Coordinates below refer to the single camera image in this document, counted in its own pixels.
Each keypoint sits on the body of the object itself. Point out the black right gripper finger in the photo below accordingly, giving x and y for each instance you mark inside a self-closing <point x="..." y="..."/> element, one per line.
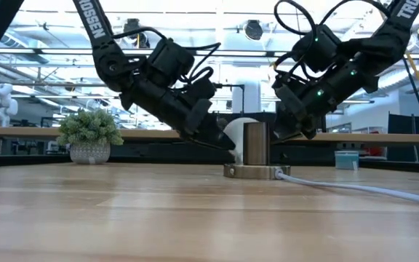
<point x="310" y="132"/>
<point x="293" y="131"/>

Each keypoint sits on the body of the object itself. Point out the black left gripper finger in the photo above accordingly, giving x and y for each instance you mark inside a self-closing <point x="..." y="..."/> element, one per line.
<point x="220" y="136"/>
<point x="195" y="142"/>

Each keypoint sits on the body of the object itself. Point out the white frosted lightbulb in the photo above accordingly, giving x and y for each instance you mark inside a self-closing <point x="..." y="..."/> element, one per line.
<point x="235" y="134"/>

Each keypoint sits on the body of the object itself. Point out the brass lamp socket base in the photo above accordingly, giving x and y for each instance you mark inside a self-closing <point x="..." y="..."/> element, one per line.
<point x="256" y="145"/>

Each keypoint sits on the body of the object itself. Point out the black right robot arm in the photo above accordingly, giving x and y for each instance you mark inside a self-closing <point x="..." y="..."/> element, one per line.
<point x="384" y="43"/>

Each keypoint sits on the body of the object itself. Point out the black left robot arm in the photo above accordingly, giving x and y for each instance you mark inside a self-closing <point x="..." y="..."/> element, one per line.
<point x="100" y="40"/>

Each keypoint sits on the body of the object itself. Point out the light wooden desk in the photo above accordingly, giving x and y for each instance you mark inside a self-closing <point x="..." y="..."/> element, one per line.
<point x="147" y="134"/>

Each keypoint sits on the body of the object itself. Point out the small blue cup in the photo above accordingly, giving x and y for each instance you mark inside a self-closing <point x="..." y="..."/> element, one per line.
<point x="346" y="160"/>

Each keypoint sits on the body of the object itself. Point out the green succulent in grey pot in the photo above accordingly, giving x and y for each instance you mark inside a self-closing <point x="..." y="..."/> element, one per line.
<point x="90" y="132"/>

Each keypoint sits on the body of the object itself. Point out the black partition panel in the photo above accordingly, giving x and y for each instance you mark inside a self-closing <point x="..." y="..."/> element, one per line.
<point x="411" y="123"/>

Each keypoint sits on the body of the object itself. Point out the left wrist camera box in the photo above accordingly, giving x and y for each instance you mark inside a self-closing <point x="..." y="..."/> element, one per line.
<point x="198" y="115"/>

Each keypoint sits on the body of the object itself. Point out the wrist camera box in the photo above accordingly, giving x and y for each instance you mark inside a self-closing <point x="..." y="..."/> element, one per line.
<point x="198" y="115"/>
<point x="289" y="103"/>

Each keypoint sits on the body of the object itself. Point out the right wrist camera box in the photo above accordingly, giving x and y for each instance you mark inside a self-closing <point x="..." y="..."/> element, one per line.
<point x="289" y="103"/>

